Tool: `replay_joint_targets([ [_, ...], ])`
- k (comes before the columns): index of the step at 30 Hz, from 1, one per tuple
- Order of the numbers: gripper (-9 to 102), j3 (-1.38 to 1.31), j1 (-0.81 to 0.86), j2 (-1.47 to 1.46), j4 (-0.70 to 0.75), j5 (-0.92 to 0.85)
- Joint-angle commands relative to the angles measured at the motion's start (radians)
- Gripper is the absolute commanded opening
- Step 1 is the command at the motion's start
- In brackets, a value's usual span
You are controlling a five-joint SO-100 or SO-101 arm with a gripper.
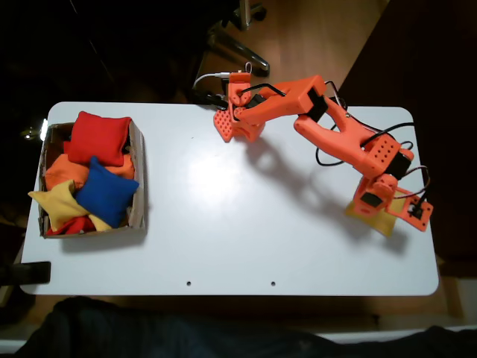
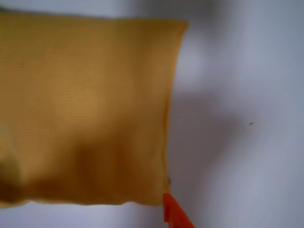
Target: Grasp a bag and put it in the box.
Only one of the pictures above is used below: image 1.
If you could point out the black base clamp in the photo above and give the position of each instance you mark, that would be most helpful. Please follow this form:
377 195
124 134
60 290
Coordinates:
216 100

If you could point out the cardboard box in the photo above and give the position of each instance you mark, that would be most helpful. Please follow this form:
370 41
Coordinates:
137 209

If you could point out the blue bean bag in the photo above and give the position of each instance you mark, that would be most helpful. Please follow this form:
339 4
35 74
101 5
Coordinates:
104 194

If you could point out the person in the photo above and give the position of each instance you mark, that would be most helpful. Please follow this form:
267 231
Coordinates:
149 332

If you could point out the orange bean bag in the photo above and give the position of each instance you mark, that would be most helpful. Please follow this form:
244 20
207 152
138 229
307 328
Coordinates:
63 171

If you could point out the office chair base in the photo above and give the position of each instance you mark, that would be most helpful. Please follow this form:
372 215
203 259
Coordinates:
238 46

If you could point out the orange camera mount with camera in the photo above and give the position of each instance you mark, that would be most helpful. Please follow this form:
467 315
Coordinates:
425 218

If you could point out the small red bean bag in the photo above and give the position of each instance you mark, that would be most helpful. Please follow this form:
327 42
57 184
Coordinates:
76 225

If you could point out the yellow bean bag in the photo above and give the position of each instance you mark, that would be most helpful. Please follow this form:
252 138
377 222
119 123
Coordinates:
56 205
376 223

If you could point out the black table clamp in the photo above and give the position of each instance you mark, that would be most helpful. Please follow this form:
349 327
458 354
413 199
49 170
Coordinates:
33 272

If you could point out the large red bean bag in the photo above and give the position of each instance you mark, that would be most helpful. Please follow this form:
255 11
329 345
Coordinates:
97 138

